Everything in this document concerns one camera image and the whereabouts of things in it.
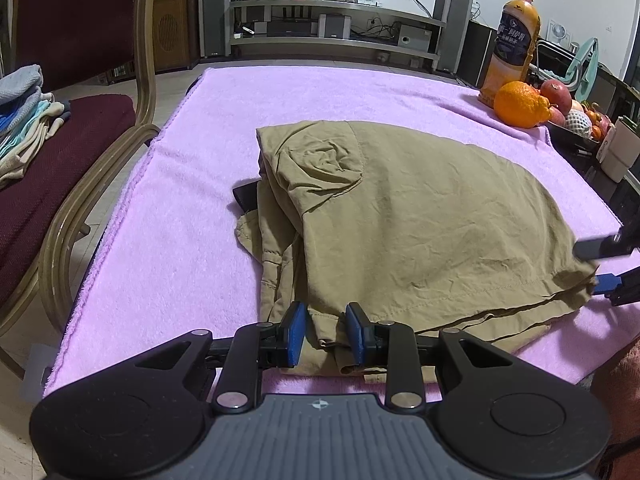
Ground fruit in white foam net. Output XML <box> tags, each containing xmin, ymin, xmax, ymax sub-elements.
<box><xmin>564</xmin><ymin>109</ymin><xmax>593</xmax><ymax>138</ymax></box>

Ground teal cloth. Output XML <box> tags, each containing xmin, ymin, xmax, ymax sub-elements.
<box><xmin>565</xmin><ymin>37</ymin><xmax>601</xmax><ymax>103</ymax></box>

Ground brown wooden cabinet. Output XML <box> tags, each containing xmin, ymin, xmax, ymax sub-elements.
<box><xmin>152</xmin><ymin>0</ymin><xmax>201</xmax><ymax>73</ymax></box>

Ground maroon padded chair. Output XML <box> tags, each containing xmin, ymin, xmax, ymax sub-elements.
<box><xmin>0</xmin><ymin>0</ymin><xmax>161</xmax><ymax>361</ymax></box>

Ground dark red apple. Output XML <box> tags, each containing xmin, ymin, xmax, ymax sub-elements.
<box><xmin>540</xmin><ymin>79</ymin><xmax>573</xmax><ymax>116</ymax></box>

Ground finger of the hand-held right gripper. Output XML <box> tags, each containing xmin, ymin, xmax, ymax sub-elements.
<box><xmin>574</xmin><ymin>227</ymin><xmax>640</xmax><ymax>261</ymax></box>
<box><xmin>594</xmin><ymin>267</ymin><xmax>640</xmax><ymax>307</ymax></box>

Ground stack of folded clothes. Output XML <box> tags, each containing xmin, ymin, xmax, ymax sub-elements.
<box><xmin>0</xmin><ymin>64</ymin><xmax>71</xmax><ymax>191</ymax></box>

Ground chrome office chair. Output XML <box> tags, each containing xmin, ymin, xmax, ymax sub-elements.
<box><xmin>530</xmin><ymin>37</ymin><xmax>601</xmax><ymax>103</ymax></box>

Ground grey television stand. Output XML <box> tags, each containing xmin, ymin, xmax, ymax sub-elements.
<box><xmin>230</xmin><ymin>0</ymin><xmax>446</xmax><ymax>71</ymax></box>

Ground khaki pants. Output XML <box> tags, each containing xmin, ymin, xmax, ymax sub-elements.
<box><xmin>235</xmin><ymin>120</ymin><xmax>601</xmax><ymax>376</ymax></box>

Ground black router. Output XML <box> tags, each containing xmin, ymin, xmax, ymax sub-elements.
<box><xmin>267</xmin><ymin>19</ymin><xmax>318</xmax><ymax>37</ymax></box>

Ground pink towel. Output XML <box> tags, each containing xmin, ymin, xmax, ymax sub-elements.
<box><xmin>42</xmin><ymin>65</ymin><xmax>640</xmax><ymax>396</ymax></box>

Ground white cup with green lid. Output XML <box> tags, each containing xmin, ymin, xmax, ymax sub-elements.
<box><xmin>597</xmin><ymin>116</ymin><xmax>640</xmax><ymax>183</ymax></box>

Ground dark sideboard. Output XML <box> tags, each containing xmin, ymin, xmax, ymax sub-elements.
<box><xmin>457</xmin><ymin>22</ymin><xmax>496</xmax><ymax>88</ymax></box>

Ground orange juice bottle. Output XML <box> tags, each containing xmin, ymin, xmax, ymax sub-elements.
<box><xmin>477</xmin><ymin>0</ymin><xmax>543</xmax><ymax>106</ymax></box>

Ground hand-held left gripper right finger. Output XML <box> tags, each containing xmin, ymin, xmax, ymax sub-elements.
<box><xmin>345</xmin><ymin>302</ymin><xmax>521</xmax><ymax>415</ymax></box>

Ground black fruit tray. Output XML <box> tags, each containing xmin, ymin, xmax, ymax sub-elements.
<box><xmin>547</xmin><ymin>120</ymin><xmax>601</xmax><ymax>153</ymax></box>

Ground grey subwoofer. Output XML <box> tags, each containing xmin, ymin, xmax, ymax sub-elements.
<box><xmin>398</xmin><ymin>25</ymin><xmax>432</xmax><ymax>51</ymax></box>

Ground large orange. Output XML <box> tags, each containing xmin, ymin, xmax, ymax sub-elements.
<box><xmin>494</xmin><ymin>81</ymin><xmax>551</xmax><ymax>128</ymax></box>

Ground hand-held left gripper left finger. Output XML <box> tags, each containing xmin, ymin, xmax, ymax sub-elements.
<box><xmin>132</xmin><ymin>302</ymin><xmax>307</xmax><ymax>415</ymax></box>

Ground small silver speaker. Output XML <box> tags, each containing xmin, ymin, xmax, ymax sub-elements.
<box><xmin>318</xmin><ymin>14</ymin><xmax>351</xmax><ymax>39</ymax></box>

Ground grey tall speaker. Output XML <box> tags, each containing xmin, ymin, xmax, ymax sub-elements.
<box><xmin>432</xmin><ymin>0</ymin><xmax>476</xmax><ymax>73</ymax></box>
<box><xmin>200</xmin><ymin>0</ymin><xmax>233</xmax><ymax>58</ymax></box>

